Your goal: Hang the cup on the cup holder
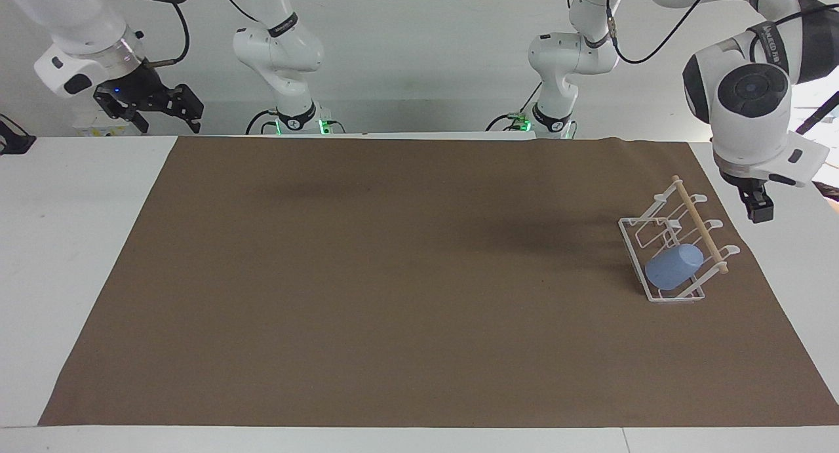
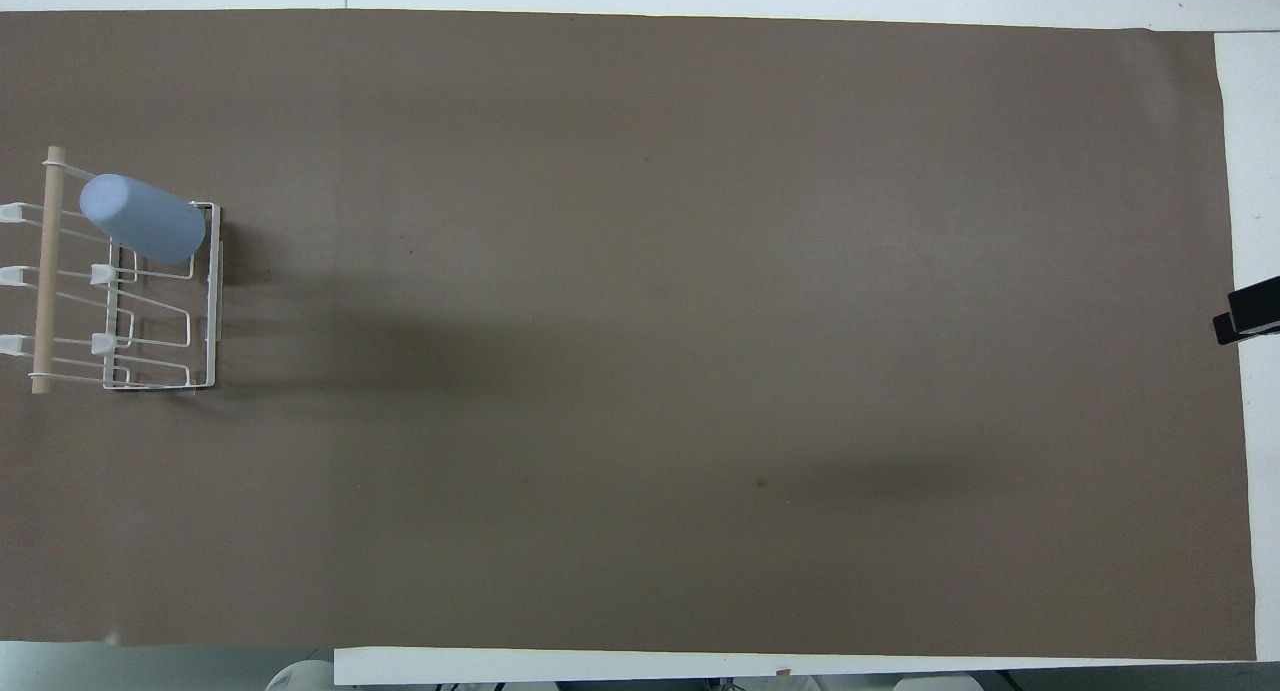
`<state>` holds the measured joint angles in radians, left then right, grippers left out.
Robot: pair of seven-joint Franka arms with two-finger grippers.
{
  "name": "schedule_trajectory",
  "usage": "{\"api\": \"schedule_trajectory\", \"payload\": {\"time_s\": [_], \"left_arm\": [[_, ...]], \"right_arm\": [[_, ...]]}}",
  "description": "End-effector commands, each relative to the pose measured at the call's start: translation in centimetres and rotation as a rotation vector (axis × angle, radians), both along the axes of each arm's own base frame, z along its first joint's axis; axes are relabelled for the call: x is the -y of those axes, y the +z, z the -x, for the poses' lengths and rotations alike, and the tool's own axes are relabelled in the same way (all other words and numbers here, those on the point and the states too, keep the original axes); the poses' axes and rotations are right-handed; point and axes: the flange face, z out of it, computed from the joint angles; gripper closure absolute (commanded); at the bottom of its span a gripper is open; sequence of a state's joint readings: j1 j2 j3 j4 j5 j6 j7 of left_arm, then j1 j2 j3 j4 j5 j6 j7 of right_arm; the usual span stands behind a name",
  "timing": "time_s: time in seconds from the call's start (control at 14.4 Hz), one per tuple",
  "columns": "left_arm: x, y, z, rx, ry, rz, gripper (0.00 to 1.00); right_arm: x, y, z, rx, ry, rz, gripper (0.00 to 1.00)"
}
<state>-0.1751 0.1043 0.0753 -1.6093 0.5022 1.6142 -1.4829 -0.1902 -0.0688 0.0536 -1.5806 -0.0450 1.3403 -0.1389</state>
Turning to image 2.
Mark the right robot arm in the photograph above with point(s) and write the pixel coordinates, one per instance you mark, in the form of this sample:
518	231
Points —
935	683

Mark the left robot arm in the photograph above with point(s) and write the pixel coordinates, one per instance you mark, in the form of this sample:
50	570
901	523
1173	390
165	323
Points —
300	675

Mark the light blue cup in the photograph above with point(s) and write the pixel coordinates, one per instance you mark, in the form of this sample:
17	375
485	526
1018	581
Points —
143	218

